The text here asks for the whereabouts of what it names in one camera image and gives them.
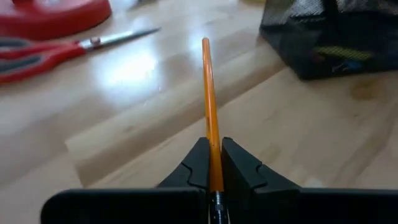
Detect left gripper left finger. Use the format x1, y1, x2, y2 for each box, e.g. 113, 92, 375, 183
157, 136, 211, 189

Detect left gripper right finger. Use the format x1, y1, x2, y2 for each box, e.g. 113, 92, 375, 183
221, 136, 302, 191

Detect orange-yellow pencil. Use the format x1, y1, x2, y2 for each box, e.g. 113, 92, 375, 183
201, 37, 225, 193

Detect black mesh desk organizer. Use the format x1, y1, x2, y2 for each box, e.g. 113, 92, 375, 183
259, 0, 398, 81

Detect yellow-green highlighter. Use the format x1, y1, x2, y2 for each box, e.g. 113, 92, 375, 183
312, 45, 374, 62

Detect red-handled scissors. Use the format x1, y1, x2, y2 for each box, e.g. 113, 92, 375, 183
0, 27, 162, 85

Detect red desk lamp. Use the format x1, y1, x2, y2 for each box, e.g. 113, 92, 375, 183
0, 0, 113, 41

